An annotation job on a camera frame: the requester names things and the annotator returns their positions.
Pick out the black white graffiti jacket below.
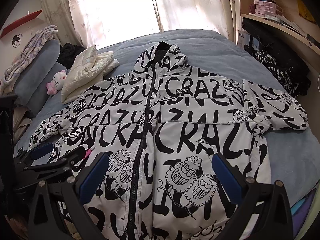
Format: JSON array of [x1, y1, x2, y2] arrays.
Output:
[[29, 42, 309, 239]]

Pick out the pink storage boxes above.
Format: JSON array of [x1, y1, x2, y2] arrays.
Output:
[[254, 0, 284, 15]]

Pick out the sheer floral curtain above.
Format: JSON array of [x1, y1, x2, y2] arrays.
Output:
[[40, 0, 241, 48]]

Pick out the pink white plush toy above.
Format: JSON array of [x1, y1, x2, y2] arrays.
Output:
[[46, 70, 67, 95]]

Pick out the red wall shelf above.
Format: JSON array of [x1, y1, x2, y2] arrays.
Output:
[[0, 10, 42, 38]]

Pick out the cartoon face wall sticker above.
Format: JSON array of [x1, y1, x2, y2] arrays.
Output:
[[11, 34, 23, 48]]

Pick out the blue grey pillow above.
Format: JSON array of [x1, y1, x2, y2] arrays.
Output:
[[13, 39, 66, 118]]

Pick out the black knitted garment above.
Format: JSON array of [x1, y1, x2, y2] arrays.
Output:
[[57, 43, 85, 69]]

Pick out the black white patterned clothes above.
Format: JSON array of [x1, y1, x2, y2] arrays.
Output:
[[253, 50, 311, 98]]

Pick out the cream folded puffer jacket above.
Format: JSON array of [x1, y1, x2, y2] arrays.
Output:
[[61, 46, 119, 104]]

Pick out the floral folded quilt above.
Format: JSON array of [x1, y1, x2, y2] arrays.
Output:
[[1, 25, 58, 96]]

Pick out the wooden shelf desk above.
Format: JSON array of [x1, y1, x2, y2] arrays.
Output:
[[237, 0, 320, 81]]

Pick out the blue bed blanket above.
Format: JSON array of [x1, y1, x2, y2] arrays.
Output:
[[13, 28, 320, 208]]

